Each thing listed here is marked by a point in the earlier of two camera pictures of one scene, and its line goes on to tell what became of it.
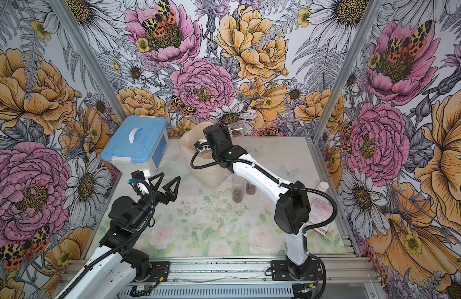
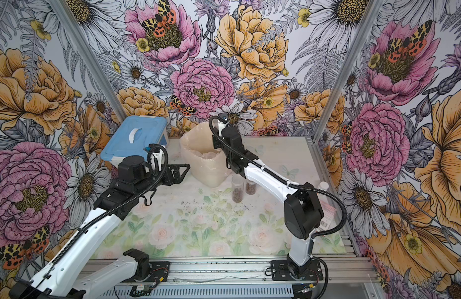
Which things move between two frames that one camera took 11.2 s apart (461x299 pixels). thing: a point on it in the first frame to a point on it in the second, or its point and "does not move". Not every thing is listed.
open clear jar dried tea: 237,189 does not move
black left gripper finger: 169,194 to 187,167
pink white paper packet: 319,210 does not move
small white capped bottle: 323,186 does not move
